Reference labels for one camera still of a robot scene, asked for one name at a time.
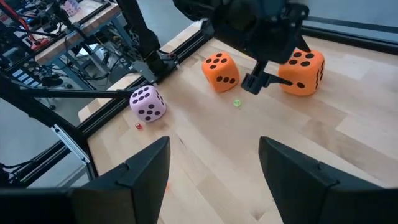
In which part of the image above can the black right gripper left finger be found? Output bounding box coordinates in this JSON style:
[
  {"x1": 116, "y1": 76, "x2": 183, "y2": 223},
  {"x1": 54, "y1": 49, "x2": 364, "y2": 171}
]
[{"x1": 0, "y1": 136, "x2": 172, "y2": 224}]

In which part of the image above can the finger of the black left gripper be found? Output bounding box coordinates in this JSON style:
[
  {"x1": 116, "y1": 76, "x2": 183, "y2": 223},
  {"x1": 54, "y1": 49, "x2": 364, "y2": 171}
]
[
  {"x1": 241, "y1": 60, "x2": 294, "y2": 96},
  {"x1": 295, "y1": 32, "x2": 312, "y2": 54}
]

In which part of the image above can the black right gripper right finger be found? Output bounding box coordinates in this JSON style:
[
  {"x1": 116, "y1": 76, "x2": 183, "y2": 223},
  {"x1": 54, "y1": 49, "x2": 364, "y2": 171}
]
[{"x1": 258, "y1": 136, "x2": 398, "y2": 224}]

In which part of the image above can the orange foam die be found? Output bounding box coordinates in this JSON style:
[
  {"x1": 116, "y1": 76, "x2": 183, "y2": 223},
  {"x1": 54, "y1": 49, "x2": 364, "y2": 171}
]
[
  {"x1": 201, "y1": 52, "x2": 241, "y2": 93},
  {"x1": 277, "y1": 49, "x2": 326, "y2": 96}
]

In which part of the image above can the pink foam die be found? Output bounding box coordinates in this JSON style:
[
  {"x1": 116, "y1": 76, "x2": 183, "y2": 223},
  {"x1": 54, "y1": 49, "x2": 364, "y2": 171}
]
[{"x1": 129, "y1": 85, "x2": 167, "y2": 123}]

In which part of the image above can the wooden workbench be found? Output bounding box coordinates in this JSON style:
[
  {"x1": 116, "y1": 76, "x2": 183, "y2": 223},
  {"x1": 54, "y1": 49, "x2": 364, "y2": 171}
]
[{"x1": 32, "y1": 0, "x2": 122, "y2": 91}]

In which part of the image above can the silver frame bracket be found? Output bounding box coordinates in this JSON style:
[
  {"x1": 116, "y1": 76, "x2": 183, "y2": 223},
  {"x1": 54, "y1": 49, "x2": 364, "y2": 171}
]
[{"x1": 50, "y1": 123, "x2": 91, "y2": 165}]

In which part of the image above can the black table frame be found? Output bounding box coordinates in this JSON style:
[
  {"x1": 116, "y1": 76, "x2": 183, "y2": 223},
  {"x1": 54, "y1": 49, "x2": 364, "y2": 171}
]
[{"x1": 0, "y1": 15, "x2": 398, "y2": 189}]

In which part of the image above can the black diagonal frame strut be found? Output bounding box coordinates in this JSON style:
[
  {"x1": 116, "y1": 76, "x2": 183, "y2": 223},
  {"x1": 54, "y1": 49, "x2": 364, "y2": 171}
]
[{"x1": 18, "y1": 88, "x2": 135, "y2": 100}]

